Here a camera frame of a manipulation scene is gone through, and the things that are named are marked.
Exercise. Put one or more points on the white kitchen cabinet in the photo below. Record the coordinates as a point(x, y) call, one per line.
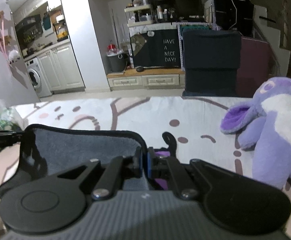
point(60, 67)

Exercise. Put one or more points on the purple and grey towel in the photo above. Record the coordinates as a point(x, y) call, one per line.
point(48, 150)

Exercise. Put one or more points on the dark floor chair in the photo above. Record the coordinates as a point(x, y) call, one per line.
point(211, 61)

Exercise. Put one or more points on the maroon folded mat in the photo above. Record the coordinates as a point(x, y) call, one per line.
point(255, 59)

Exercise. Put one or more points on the grey trash bin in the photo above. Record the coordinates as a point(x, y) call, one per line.
point(117, 58)

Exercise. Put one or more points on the purple plush toy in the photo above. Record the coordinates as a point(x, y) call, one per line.
point(265, 126)

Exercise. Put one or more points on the white washing machine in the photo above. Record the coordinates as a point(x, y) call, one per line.
point(38, 79)

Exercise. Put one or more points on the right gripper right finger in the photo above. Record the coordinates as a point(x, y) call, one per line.
point(170, 169)

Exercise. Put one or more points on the cream countertop shelf rack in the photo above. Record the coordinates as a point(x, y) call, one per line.
point(139, 15)

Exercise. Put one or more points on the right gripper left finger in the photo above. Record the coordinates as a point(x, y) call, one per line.
point(118, 170)

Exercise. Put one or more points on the black cabinet curtain with text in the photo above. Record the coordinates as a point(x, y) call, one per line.
point(156, 49)

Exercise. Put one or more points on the bunny print table cover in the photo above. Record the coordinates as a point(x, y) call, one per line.
point(194, 122)

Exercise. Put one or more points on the green floral tissue pack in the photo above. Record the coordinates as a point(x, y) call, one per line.
point(10, 120)

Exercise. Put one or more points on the white drawer platform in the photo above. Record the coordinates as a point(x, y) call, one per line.
point(155, 78)

